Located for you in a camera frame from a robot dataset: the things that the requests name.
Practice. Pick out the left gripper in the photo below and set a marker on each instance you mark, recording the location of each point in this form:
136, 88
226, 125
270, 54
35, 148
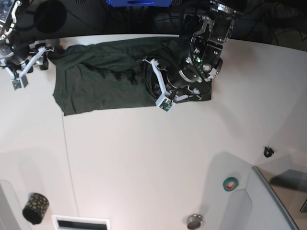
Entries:
180, 79

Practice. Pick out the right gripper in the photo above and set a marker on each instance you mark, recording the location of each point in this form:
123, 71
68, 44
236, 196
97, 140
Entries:
17, 57

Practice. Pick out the dark green t-shirt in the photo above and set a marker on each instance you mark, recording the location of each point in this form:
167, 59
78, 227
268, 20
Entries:
111, 75

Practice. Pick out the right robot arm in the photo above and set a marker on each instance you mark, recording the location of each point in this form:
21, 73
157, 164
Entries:
15, 17

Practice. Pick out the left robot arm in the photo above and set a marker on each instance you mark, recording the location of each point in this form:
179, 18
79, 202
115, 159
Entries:
205, 26

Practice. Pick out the black round stand base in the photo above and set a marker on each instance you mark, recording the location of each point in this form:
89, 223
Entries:
50, 16

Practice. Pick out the blue box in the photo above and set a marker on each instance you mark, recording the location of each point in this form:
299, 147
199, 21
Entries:
139, 3

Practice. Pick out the small black clip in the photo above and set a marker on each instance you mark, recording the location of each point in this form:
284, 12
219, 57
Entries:
268, 152

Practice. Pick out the green tape roll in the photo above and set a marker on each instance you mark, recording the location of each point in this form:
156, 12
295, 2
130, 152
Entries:
230, 184

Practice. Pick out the round metal tin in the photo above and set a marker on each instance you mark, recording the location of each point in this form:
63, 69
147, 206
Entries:
194, 221

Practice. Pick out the black gold dotted cup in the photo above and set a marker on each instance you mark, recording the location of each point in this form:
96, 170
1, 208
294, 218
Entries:
35, 208

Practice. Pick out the white slotted tray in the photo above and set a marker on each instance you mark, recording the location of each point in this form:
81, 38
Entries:
79, 223

